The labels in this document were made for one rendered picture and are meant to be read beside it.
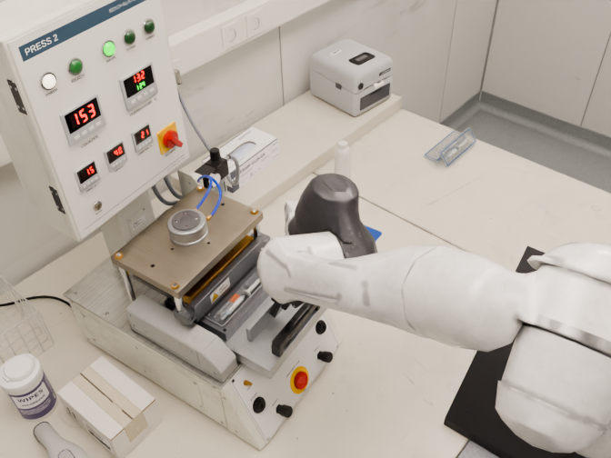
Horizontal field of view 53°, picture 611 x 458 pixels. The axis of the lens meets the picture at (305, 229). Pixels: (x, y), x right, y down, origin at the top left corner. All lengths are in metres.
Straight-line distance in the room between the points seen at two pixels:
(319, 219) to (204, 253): 0.37
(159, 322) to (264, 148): 0.81
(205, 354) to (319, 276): 0.49
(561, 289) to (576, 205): 1.36
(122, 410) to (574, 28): 2.81
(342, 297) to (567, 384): 0.27
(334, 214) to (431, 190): 1.06
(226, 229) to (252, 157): 0.63
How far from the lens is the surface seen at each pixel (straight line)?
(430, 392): 1.47
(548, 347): 0.66
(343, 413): 1.43
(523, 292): 0.67
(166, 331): 1.27
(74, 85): 1.15
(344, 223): 0.92
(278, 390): 1.38
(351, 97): 2.15
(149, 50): 1.25
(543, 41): 3.56
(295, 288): 0.85
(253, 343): 1.26
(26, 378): 1.45
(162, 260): 1.25
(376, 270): 0.74
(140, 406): 1.38
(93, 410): 1.41
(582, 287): 0.66
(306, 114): 2.21
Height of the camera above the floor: 1.98
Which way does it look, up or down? 43 degrees down
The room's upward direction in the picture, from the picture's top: 2 degrees counter-clockwise
